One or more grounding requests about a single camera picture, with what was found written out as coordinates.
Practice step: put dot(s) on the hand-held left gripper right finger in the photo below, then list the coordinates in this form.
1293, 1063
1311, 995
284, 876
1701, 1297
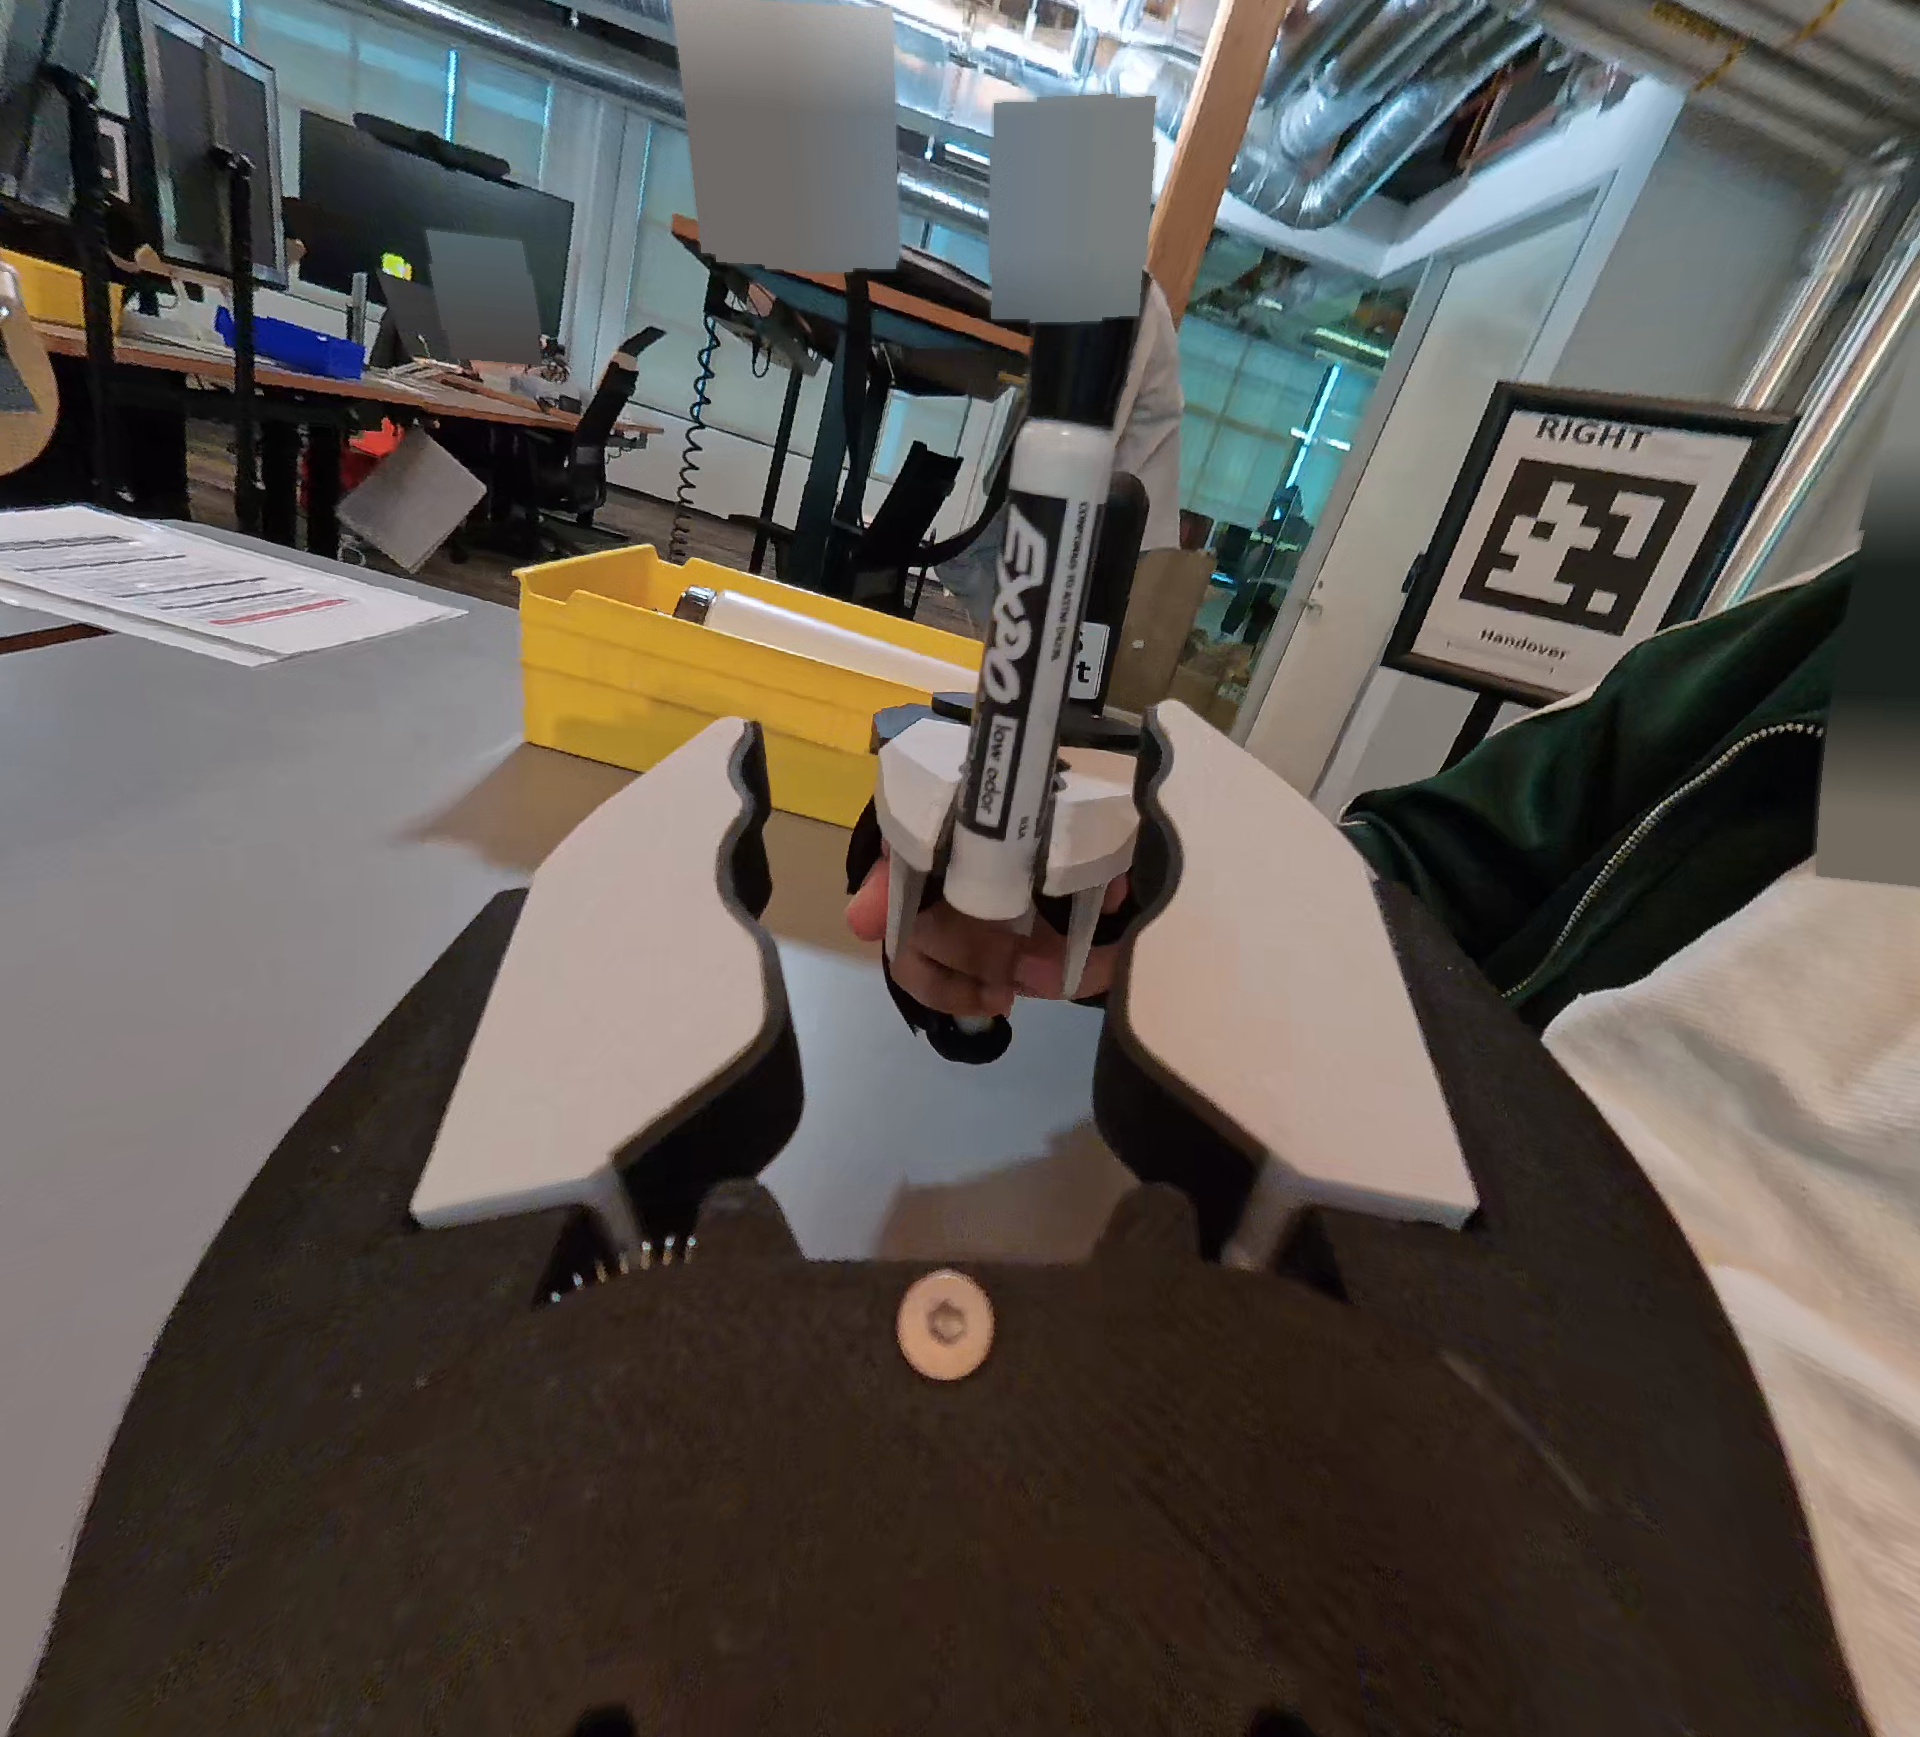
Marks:
1275, 973

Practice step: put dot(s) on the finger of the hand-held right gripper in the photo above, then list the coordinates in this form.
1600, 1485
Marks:
922, 790
1096, 830

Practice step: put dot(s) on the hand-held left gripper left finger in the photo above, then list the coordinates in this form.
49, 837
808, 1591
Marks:
600, 986

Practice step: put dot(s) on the black dry-erase marker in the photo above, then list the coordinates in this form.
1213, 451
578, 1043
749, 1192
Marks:
1037, 535

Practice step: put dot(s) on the yellow plastic bin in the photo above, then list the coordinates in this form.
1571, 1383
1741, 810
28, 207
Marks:
46, 290
630, 686

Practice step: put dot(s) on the person's right hand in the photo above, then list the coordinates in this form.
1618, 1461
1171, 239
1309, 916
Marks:
961, 964

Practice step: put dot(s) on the white tube with metal cap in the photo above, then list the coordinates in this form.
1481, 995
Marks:
811, 636

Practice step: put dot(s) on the black office chair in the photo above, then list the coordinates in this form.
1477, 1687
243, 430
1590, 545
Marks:
600, 416
918, 507

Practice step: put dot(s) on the standing desk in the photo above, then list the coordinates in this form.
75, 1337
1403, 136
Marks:
945, 325

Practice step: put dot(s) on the person's green jacket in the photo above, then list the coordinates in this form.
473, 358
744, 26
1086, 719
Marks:
1621, 776

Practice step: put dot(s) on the black framed tag sign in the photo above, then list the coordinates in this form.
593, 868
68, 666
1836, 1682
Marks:
1591, 522

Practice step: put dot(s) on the grey board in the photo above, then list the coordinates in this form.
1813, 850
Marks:
412, 491

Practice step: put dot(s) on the printed paper sheet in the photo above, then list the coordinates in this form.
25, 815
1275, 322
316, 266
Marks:
194, 582

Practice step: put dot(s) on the wooden desk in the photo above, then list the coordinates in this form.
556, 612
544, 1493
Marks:
450, 394

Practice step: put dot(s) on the blue plastic bin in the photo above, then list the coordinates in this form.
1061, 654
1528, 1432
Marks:
294, 344

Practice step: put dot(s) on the black monitor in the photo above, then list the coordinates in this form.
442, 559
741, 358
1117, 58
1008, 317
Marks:
61, 12
204, 146
376, 207

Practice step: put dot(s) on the cardboard holder with black panel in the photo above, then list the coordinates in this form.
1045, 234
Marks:
24, 416

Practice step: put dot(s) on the wooden post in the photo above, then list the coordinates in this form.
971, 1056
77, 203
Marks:
1237, 73

